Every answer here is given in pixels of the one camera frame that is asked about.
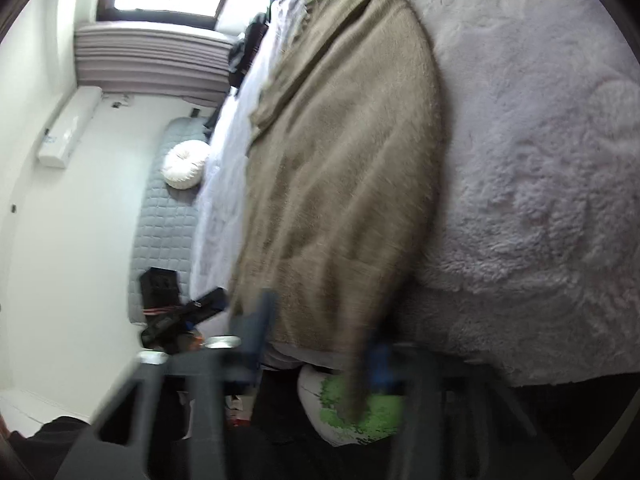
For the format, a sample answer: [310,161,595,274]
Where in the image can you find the white air conditioner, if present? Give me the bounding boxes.
[37,86,104,167]

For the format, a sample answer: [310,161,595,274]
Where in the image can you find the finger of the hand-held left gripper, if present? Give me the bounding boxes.
[186,286,231,327]

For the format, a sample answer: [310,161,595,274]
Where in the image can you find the grey pleated curtain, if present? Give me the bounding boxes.
[73,23,237,109]

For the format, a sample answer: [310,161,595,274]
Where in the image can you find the black jacket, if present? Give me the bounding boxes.
[228,12,272,89]

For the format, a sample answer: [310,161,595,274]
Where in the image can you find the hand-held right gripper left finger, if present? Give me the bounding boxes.
[52,287,278,480]

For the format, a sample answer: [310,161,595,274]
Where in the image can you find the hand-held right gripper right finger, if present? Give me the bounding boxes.
[367,332,576,480]

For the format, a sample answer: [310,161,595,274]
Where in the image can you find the grey quilted headboard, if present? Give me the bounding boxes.
[128,117,214,324]

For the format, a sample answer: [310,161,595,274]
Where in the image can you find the olive brown knit sweater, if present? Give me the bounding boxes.
[227,0,446,424]

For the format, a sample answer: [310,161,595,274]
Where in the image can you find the round white pleated pillow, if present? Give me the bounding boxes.
[162,140,211,190]

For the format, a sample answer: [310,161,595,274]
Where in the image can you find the lilac plush blanket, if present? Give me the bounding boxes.
[190,0,640,387]

